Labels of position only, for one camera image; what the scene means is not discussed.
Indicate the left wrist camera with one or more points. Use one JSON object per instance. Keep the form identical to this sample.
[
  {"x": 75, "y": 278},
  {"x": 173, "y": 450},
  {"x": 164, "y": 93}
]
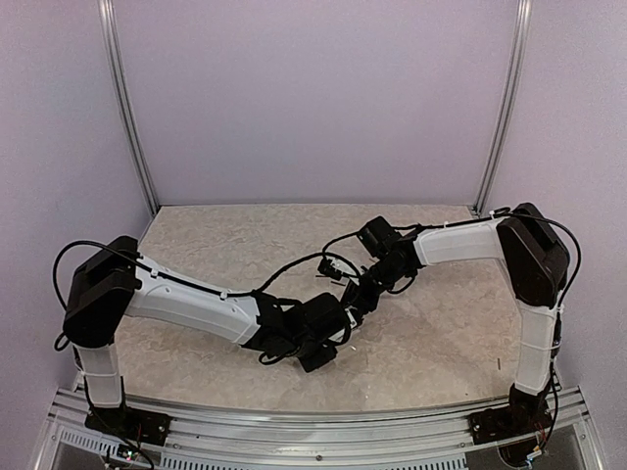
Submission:
[{"x": 353, "y": 320}]

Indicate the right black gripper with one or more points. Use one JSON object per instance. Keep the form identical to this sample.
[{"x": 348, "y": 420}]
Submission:
[{"x": 363, "y": 303}]

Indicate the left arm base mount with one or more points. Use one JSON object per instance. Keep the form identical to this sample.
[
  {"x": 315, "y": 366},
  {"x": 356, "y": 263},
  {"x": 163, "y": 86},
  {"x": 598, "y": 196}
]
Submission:
[{"x": 142, "y": 426}]

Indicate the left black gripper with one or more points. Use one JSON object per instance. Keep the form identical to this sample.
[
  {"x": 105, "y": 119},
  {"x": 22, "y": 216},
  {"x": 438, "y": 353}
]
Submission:
[{"x": 312, "y": 363}]

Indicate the aluminium frame post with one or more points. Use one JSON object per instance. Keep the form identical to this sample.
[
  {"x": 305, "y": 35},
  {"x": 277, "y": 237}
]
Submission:
[
  {"x": 507, "y": 104},
  {"x": 108, "y": 21}
]

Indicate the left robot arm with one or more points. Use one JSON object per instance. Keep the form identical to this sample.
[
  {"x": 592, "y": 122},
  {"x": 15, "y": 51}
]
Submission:
[{"x": 118, "y": 281}]

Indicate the front aluminium rail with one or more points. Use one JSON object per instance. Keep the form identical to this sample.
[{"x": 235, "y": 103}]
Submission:
[{"x": 203, "y": 437}]

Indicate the left aluminium frame post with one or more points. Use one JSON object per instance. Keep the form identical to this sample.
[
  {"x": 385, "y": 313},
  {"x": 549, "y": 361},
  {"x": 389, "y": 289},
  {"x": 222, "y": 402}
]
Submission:
[{"x": 108, "y": 21}]

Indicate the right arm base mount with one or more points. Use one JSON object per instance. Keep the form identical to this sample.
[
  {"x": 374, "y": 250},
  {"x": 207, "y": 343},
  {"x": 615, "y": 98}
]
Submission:
[{"x": 502, "y": 423}]

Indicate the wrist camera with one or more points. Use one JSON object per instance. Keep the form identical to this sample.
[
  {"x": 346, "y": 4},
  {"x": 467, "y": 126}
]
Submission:
[
  {"x": 353, "y": 320},
  {"x": 337, "y": 269}
]

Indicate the right aluminium frame post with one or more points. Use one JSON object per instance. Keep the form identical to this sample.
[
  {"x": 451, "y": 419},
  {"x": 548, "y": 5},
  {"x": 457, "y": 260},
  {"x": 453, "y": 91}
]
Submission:
[{"x": 507, "y": 104}]

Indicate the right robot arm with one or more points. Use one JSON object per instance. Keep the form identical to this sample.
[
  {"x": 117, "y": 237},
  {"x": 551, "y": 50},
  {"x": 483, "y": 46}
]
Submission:
[{"x": 536, "y": 261}]

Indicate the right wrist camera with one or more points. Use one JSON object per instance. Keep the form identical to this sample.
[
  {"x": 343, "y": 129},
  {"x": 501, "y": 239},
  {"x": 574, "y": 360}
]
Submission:
[{"x": 337, "y": 269}]

